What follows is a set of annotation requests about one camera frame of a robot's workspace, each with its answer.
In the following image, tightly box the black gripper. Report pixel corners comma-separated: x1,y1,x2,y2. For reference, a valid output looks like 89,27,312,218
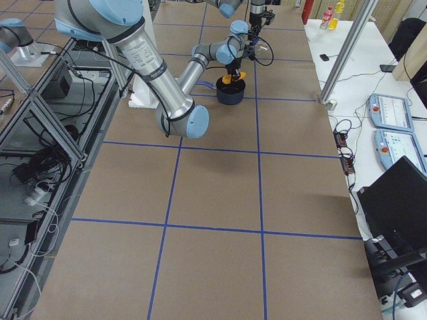
250,13,264,33
226,59,241,75

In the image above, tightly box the yellow plastic corn cob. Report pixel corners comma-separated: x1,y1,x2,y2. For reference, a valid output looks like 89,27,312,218
221,71,246,85

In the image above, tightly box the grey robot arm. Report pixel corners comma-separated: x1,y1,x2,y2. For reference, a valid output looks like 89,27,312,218
204,0,275,35
55,1,248,139

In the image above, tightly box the dark blue saucepan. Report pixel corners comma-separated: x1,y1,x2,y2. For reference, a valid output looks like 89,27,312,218
196,76,246,105

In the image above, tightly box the red plastic bottle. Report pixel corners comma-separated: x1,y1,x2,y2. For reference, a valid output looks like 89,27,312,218
320,6,333,31

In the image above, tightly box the yellow drink bottle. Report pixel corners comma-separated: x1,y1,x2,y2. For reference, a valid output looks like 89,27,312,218
328,0,346,30

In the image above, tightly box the small black square device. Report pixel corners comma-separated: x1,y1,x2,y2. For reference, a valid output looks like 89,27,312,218
320,54,330,61

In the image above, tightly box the black power strip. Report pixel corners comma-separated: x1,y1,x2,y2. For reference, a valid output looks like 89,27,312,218
333,130,356,176

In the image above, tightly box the upper blue teach pendant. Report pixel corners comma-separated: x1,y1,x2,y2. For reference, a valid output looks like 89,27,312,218
366,93,414,133

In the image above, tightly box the blue teach pendant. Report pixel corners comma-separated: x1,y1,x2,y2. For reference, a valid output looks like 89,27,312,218
366,93,414,133
374,129,426,174

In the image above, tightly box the lower blue teach pendant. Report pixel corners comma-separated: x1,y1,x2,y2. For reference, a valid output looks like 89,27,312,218
374,129,426,174

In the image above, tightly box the black laptop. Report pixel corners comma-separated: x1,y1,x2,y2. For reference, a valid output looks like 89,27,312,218
357,156,426,249

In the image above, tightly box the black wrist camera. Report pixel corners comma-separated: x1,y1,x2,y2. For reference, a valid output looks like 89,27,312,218
242,45,256,61
263,9,276,26

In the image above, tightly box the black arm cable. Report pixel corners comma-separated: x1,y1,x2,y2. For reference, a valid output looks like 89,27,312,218
226,31,275,66

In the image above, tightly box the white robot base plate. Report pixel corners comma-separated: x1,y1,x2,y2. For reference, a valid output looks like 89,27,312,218
129,76,158,109

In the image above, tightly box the aluminium frame post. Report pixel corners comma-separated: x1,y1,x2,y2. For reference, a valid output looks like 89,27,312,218
318,0,378,105

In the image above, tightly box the aluminium frame rack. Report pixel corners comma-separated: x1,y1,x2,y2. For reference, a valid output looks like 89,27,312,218
1,40,120,319

